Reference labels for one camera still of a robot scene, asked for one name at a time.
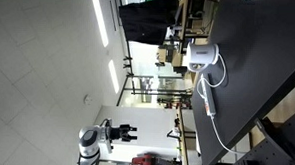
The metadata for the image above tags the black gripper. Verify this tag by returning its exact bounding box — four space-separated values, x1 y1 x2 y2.
109 123 140 143

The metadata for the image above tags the red machine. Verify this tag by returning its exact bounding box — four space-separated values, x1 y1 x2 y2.
131 153 158 165

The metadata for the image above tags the round ceiling smoke detector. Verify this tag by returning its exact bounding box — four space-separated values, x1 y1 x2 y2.
83 94 93 105

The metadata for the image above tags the short ceiling light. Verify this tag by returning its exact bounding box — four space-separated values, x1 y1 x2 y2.
106 59 121 94

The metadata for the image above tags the white electric kettle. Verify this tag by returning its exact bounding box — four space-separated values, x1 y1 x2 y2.
185 41 221 75

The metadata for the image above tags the black hanging cloth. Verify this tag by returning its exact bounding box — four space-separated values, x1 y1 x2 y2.
116 0 181 47

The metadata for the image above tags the long ceiling light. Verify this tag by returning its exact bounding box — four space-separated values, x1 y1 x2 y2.
88 0 111 48

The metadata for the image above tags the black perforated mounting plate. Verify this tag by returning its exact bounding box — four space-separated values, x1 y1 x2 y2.
222 108 295 165

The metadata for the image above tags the black metal frame stand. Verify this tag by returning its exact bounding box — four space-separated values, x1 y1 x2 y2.
115 40 197 111

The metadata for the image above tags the white power strip cable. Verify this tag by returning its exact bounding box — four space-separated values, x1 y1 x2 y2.
207 113 251 155

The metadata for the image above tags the white kettle cable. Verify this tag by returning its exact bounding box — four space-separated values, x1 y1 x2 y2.
200 52 229 90

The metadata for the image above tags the black mount bracket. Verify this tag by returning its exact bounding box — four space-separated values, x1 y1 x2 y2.
252 116 295 165

